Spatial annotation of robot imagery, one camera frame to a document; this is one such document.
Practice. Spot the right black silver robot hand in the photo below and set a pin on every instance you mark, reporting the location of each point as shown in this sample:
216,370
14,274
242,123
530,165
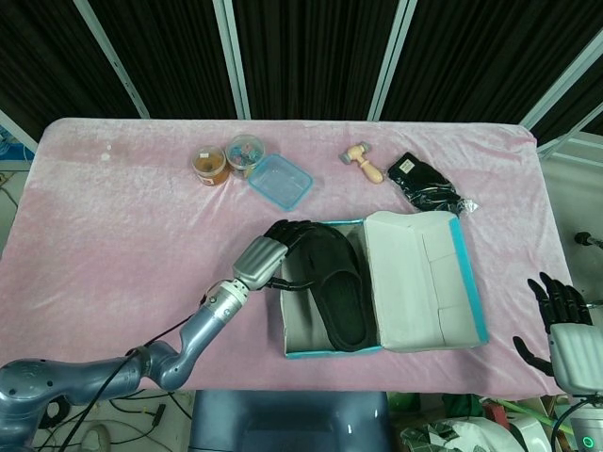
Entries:
577,358

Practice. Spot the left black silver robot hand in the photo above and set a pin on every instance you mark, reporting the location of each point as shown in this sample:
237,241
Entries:
259,263

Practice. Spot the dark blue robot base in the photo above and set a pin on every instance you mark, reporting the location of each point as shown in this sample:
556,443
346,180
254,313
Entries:
287,424

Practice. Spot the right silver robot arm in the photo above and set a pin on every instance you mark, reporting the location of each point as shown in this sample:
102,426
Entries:
589,424

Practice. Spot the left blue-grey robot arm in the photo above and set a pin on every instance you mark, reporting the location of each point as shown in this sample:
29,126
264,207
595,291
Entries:
160,367

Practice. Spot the white shoe box blue trim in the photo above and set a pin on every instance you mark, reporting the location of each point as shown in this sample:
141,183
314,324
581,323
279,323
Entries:
419,292

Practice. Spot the clear blue-rimmed food container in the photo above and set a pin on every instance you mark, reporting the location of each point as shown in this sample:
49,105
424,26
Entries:
280,182

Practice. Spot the amber plastic jar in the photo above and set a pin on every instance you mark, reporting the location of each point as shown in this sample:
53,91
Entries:
210,166

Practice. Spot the clear jar with colourful clips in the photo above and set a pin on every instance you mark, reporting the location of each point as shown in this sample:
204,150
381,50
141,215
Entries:
242,153

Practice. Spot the pink wooden toy hammer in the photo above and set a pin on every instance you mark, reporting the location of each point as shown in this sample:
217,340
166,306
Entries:
365,165

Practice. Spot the green white plastic bag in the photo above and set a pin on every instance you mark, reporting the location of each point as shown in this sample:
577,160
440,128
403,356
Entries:
452,433

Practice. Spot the pink velvet tablecloth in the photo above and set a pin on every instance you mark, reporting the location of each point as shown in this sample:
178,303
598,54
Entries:
118,198

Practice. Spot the black plug connector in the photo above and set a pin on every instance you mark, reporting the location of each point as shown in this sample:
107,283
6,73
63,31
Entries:
158,415

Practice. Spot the black gloves in plastic bag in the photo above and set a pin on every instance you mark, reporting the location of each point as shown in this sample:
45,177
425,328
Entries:
426,183

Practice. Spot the aluminium frame post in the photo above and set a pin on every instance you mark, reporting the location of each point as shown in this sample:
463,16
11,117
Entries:
233,56
113,56
560,80
391,56

